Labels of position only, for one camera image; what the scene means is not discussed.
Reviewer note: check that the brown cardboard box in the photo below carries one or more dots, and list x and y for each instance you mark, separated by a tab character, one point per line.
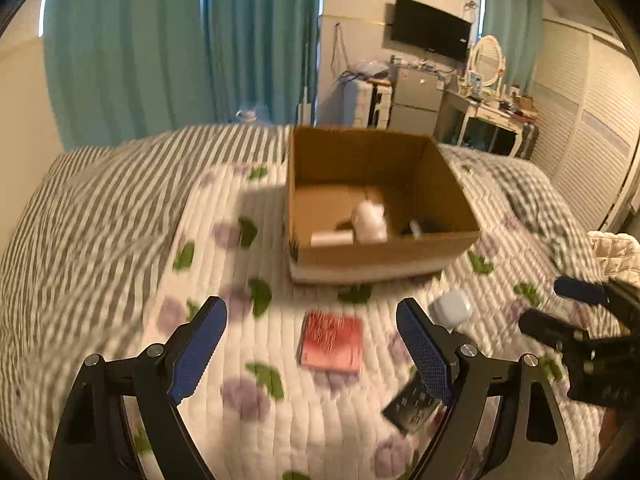
375	260

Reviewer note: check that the black wall television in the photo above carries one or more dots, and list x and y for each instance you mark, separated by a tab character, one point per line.
430	27

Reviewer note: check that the white cylinder roll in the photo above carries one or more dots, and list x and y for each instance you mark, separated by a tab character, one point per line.
331	238

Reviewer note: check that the white dressing table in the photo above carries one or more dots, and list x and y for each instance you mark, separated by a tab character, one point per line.
480	112

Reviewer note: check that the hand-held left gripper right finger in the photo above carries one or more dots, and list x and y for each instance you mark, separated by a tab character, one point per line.
425	355

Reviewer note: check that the white louvered wardrobe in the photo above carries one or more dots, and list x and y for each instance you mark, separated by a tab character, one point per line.
585	125

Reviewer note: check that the black remote control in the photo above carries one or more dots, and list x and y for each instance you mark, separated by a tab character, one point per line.
410	405

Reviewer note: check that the white earbud case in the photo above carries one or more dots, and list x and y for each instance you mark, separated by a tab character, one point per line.
452	310

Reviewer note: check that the teal curtain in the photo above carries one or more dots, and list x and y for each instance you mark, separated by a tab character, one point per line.
512	20
130	45
265	35

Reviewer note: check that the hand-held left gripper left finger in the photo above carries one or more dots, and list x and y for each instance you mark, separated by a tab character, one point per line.
197	355

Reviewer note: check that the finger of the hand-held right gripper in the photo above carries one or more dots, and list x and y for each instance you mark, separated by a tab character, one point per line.
545	324
580	290

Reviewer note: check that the grey small fridge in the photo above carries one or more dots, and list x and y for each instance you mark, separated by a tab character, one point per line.
415	100

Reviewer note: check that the white suitcase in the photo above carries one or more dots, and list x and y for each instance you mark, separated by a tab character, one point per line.
361	102

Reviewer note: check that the clear plastic bag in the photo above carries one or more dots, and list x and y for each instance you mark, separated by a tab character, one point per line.
371	67

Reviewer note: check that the small black object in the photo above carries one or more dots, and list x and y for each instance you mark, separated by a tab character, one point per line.
430	226

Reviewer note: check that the red box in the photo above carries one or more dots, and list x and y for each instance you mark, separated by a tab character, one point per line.
332	342

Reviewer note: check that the white oval vanity mirror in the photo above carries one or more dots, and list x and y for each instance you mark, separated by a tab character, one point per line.
487	62

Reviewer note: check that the cream quilted cushion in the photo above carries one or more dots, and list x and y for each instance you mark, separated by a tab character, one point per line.
615	255

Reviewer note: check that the white upright pole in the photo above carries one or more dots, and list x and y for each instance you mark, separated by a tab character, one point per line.
305	85

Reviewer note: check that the white rounded plastic object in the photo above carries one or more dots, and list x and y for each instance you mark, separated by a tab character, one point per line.
369	222

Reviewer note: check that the white floral quilt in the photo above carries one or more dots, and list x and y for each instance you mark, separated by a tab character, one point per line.
250	270

